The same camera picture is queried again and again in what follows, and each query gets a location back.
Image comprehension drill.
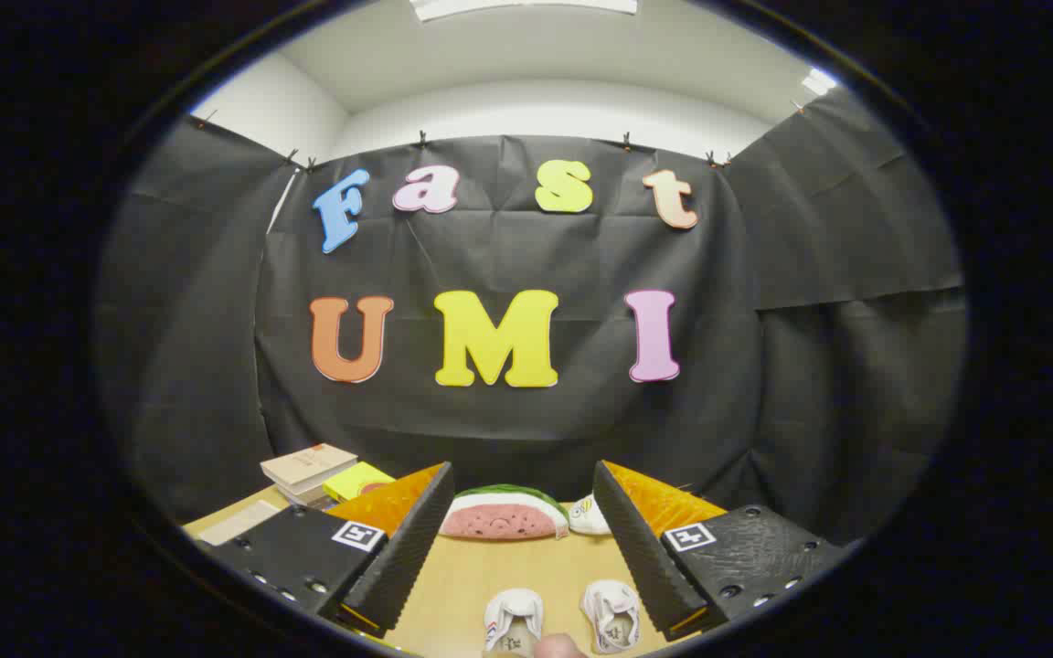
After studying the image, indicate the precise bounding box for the yellow book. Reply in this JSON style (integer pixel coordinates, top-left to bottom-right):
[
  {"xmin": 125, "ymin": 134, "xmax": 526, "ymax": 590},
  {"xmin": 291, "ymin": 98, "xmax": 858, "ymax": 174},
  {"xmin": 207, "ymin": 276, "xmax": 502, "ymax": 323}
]
[{"xmin": 324, "ymin": 462, "xmax": 397, "ymax": 504}]

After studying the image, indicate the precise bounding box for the pale grey book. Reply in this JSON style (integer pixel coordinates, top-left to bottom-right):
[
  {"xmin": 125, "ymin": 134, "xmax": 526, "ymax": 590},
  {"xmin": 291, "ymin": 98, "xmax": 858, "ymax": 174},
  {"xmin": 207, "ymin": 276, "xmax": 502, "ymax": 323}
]
[{"xmin": 275, "ymin": 483, "xmax": 337, "ymax": 510}]

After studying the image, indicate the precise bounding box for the white canvas shoe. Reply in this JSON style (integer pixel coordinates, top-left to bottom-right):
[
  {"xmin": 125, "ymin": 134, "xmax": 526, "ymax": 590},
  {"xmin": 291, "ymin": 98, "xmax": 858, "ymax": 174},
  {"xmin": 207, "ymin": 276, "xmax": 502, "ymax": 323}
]
[
  {"xmin": 581, "ymin": 579, "xmax": 643, "ymax": 655},
  {"xmin": 484, "ymin": 588, "xmax": 546, "ymax": 655}
]

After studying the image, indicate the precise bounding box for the beige storage box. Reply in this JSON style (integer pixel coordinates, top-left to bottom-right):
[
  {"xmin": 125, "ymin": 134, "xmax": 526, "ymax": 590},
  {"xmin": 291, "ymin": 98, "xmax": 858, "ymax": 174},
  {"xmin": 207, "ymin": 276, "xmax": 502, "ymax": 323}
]
[{"xmin": 197, "ymin": 500, "xmax": 282, "ymax": 547}]

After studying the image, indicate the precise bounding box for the watermelon slice plush toy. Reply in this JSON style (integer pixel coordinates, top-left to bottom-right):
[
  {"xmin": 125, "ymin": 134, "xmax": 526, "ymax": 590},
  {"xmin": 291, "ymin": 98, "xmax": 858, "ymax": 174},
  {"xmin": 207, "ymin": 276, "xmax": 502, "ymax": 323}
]
[{"xmin": 440, "ymin": 484, "xmax": 571, "ymax": 542}]

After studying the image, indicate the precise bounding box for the beige book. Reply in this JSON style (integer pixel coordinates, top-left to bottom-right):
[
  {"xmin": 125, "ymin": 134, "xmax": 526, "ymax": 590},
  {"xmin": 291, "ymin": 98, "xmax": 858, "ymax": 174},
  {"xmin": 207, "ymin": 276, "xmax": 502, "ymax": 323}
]
[{"xmin": 261, "ymin": 443, "xmax": 359, "ymax": 491}]

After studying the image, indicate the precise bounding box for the white plush toy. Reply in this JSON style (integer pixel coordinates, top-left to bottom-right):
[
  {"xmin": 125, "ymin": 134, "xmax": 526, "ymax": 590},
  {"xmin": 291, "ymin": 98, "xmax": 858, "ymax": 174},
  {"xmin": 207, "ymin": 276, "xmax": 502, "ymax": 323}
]
[{"xmin": 568, "ymin": 493, "xmax": 614, "ymax": 536}]

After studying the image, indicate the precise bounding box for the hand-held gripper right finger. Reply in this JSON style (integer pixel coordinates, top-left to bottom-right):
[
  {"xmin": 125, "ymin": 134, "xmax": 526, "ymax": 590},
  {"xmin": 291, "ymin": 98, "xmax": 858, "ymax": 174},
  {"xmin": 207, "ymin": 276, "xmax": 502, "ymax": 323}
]
[{"xmin": 592, "ymin": 460, "xmax": 847, "ymax": 641}]

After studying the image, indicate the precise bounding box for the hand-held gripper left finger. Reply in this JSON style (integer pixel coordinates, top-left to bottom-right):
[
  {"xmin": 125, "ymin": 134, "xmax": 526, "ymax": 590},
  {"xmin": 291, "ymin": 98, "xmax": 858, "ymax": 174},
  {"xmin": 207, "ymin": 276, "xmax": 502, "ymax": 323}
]
[{"xmin": 200, "ymin": 462, "xmax": 456, "ymax": 639}]

